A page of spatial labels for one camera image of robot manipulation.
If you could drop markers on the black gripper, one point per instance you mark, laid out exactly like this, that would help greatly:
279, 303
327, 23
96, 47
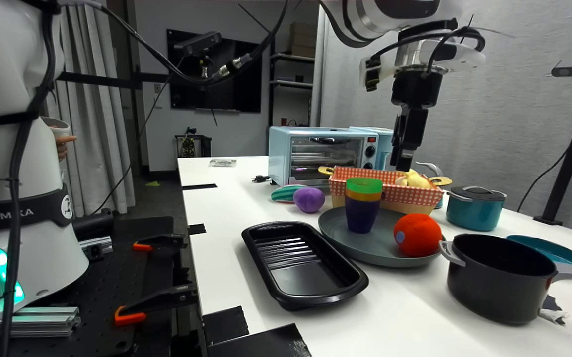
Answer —
418, 91

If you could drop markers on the red toy tomato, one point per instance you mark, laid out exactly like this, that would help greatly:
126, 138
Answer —
418, 235

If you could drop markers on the black toy pot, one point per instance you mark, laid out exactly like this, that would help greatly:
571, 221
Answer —
497, 295

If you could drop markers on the teal toy pot with lid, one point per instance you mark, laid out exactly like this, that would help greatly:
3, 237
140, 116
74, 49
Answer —
476, 212

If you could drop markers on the yellow toy banana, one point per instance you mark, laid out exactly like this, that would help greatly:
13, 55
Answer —
416, 180

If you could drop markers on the orange checkered basket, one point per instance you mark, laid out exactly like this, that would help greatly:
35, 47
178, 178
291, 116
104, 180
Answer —
406, 198

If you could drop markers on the green plastic cup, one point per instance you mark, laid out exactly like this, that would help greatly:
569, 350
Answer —
364, 186

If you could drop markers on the yellow plastic cup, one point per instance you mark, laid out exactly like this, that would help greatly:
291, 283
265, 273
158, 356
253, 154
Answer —
364, 198

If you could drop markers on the light blue toy oven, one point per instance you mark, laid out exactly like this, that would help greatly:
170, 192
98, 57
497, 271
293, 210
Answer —
319, 156

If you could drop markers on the navy plastic cup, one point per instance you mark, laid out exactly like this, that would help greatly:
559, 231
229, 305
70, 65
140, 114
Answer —
362, 217

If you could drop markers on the grey round plate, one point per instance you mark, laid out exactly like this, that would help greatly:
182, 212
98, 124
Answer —
366, 245

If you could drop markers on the purple toy ball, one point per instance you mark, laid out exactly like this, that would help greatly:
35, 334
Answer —
309, 200

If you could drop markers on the black ribbed grill tray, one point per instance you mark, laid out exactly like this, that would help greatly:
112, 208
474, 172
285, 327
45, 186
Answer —
303, 265

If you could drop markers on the blue plate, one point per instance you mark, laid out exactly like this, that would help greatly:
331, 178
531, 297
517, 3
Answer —
545, 249

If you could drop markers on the black orange clamp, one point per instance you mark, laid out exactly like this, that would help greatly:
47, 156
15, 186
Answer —
154, 303
160, 245

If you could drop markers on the black robot stand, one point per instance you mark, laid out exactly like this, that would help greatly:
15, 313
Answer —
134, 279

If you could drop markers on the pleated fabric curtain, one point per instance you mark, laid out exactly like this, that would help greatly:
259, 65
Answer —
94, 132

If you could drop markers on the dark wall shelf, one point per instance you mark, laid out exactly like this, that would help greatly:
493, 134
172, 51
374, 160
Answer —
293, 83

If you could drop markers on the black wall monitor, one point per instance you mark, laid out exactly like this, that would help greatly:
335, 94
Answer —
233, 87

